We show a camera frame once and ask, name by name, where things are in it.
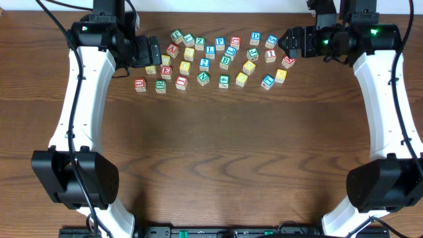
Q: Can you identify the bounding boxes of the red E block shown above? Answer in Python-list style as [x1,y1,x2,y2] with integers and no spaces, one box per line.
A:
[161,66,173,80]

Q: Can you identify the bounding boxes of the red U block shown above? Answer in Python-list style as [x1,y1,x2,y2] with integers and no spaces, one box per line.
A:
[134,78,147,93]

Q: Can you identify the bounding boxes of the red i block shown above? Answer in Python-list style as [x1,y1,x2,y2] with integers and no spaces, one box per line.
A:
[175,75,188,91]
[264,49,277,63]

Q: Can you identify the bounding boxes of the green R block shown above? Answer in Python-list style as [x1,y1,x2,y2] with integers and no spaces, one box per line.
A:
[155,80,167,94]

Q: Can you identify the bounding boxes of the green N block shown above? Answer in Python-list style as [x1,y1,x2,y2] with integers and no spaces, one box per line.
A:
[197,71,210,86]

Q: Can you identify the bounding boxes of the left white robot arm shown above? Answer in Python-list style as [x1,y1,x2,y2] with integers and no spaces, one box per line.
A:
[31,1,162,237]

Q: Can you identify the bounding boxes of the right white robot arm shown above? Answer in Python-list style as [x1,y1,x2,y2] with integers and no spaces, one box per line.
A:
[278,0,422,237]

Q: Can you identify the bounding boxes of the yellow S block left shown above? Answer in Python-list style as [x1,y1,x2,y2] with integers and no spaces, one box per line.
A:
[145,65,157,74]

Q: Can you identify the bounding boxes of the yellow s block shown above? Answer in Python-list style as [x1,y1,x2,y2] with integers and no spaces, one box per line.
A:
[184,47,195,61]
[145,65,157,74]

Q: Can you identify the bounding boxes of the yellow C block left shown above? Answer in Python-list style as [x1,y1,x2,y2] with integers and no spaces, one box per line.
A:
[161,55,171,67]

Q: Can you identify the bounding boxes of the red M block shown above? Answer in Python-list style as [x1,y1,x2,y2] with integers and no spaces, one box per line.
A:
[282,56,296,69]

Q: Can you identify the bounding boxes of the red A block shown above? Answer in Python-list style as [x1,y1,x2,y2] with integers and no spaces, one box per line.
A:
[166,43,179,58]

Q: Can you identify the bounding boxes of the blue S block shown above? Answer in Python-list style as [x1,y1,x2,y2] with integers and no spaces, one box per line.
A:
[265,34,278,49]

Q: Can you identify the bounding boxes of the green F block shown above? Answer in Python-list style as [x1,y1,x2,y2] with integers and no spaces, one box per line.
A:
[171,29,184,45]

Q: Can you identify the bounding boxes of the yellow K block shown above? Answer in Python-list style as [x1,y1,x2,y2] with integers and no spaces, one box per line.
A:
[275,69,287,83]

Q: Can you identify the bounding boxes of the yellow O block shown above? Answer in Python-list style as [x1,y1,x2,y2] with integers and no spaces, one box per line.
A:
[179,61,191,75]

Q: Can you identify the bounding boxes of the green L block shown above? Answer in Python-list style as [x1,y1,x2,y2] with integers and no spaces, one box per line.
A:
[183,33,195,48]

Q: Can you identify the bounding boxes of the green J block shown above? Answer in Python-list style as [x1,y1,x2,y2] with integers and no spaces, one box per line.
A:
[247,48,260,61]

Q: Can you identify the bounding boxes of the blue T block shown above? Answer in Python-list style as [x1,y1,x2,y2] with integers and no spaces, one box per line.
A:
[261,75,275,90]

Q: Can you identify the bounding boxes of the green Z block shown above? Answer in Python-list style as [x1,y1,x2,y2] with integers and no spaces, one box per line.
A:
[194,37,206,51]

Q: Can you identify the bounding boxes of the yellow G block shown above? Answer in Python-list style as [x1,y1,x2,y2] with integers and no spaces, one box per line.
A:
[243,60,256,75]

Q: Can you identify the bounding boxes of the blue 2 block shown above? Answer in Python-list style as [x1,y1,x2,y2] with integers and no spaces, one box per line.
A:
[199,58,210,71]

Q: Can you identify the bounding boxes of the blue L block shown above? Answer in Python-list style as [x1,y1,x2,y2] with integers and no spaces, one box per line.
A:
[206,46,215,59]

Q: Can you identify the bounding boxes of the red C block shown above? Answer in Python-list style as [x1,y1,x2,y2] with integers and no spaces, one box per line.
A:
[230,36,241,50]

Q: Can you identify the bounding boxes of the yellow block centre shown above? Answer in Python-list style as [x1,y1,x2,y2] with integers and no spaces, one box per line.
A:
[235,72,249,87]

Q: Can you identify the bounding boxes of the blue P block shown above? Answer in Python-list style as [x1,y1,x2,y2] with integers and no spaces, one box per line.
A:
[215,37,225,51]

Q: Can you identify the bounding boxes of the green B block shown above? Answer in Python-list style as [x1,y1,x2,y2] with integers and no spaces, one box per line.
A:
[219,56,231,70]

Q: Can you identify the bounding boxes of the green 4 block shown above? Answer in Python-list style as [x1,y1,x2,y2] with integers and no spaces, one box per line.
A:
[219,75,230,89]

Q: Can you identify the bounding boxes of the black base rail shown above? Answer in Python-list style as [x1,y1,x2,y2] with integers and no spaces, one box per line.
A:
[58,225,390,238]

